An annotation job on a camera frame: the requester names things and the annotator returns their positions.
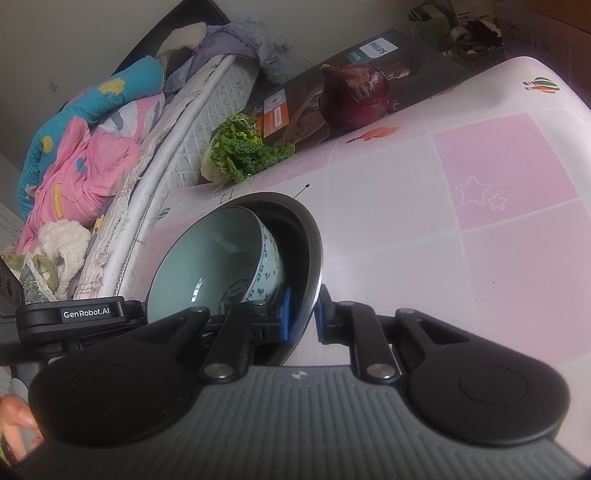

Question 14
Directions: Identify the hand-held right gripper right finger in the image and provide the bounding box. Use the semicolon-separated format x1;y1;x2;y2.
314;284;458;383

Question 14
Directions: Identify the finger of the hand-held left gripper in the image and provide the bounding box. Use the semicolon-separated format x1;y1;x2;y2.
123;300;150;331

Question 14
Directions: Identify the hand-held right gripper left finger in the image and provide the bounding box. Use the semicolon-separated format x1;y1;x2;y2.
158;286;291;383

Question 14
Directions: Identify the deep steel bowl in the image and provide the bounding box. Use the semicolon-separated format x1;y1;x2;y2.
147;193;323;368

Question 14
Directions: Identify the teal ceramic bowl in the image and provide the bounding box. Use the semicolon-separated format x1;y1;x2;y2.
148;208;285;326

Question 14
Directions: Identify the person's left hand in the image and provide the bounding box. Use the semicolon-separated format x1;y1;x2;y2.
0;394;45;465

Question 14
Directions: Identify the green floral pillow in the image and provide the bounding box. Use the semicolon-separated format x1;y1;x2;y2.
18;254;61;304

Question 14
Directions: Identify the white fluffy cloth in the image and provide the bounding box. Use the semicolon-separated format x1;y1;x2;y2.
37;220;93;299

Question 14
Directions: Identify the pink printed blanket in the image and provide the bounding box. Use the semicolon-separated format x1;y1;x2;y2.
18;90;167;253

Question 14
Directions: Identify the pink printed tablecloth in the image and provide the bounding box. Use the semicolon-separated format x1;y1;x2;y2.
139;55;591;370

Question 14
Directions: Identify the napa cabbage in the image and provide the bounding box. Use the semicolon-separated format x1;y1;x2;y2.
201;113;297;184

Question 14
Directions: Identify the blue printed blanket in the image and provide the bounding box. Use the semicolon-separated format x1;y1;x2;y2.
17;55;166;220

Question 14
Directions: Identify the red onion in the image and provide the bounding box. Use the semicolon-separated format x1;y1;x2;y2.
318;64;400;137

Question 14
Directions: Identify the dark printed flat box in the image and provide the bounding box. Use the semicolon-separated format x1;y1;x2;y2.
242;28;472;149

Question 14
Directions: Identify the cream fleece cushion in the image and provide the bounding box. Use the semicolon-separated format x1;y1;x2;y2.
157;22;208;59

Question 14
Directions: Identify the grey crumpled cloth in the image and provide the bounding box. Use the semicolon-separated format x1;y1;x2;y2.
164;17;287;93

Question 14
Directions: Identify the dark wooden headboard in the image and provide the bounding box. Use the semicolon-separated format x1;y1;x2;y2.
113;0;232;75

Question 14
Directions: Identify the cardboard box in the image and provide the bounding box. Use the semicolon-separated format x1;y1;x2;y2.
499;0;591;62

